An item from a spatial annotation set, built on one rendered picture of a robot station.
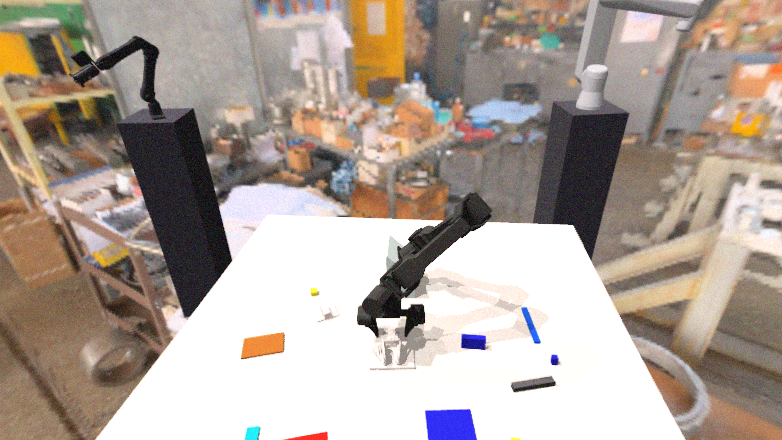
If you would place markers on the cyan flat bar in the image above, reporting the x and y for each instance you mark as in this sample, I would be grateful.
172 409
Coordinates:
252 433

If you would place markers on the blue flat bar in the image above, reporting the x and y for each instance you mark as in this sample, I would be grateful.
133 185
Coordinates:
530 325

